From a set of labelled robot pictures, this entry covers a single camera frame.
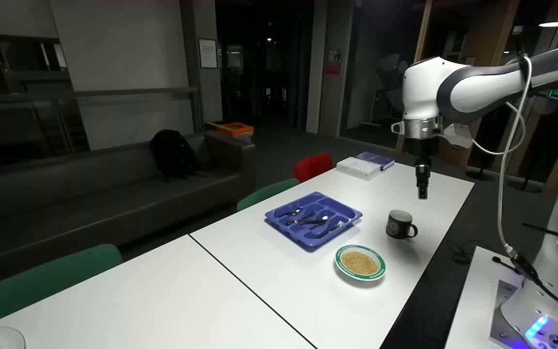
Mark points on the white book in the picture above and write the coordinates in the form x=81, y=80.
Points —
x=358, y=167

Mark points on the ceiling light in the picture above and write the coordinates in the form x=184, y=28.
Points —
x=556, y=24

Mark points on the green chair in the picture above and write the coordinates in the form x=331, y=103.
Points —
x=40, y=281
x=263, y=194

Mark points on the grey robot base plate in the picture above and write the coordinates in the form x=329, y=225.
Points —
x=519, y=316

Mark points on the blue hardcover book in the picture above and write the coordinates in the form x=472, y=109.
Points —
x=377, y=157

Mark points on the red wall sign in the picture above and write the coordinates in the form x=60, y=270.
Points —
x=335, y=64

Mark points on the framed wall notice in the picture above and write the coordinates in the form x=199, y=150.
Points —
x=209, y=53

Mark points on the orange lidded bin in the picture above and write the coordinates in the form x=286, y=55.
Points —
x=236, y=130

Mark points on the black printed mug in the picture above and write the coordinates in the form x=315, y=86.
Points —
x=399, y=225

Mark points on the bright red chair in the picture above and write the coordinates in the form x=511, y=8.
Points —
x=313, y=165

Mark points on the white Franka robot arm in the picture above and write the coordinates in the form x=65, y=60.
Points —
x=474, y=84

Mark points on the blue plastic cutlery tray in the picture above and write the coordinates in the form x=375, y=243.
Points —
x=311, y=243

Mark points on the dark grey sofa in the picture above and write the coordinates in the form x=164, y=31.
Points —
x=98, y=194

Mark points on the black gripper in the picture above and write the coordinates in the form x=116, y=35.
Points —
x=424, y=152

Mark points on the black backpack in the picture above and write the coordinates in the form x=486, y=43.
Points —
x=174, y=154

